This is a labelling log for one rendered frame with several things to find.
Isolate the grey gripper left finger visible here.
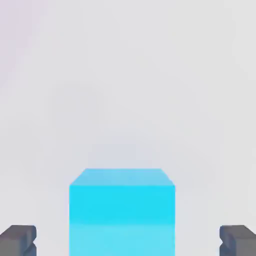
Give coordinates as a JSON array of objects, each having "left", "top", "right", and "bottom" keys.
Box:
[{"left": 0, "top": 224, "right": 38, "bottom": 256}]

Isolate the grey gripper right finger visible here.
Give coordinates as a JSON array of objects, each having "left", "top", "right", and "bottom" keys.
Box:
[{"left": 219, "top": 224, "right": 256, "bottom": 256}]

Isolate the small cyan cube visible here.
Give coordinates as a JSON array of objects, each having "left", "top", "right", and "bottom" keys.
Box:
[{"left": 68, "top": 167, "right": 176, "bottom": 256}]

